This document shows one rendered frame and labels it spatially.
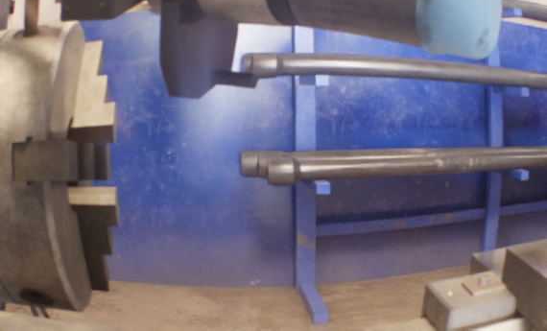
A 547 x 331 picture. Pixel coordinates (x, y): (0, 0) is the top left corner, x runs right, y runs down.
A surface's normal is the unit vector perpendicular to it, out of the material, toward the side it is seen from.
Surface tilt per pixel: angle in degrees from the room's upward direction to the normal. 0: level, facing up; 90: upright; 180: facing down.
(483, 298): 0
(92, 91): 49
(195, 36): 97
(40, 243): 105
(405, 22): 133
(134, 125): 90
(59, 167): 79
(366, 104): 90
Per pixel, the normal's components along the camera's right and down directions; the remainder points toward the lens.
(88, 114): 0.08, -0.53
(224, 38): 0.92, 0.16
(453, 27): -0.30, 0.77
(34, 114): 0.11, -0.31
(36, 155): 0.11, -0.04
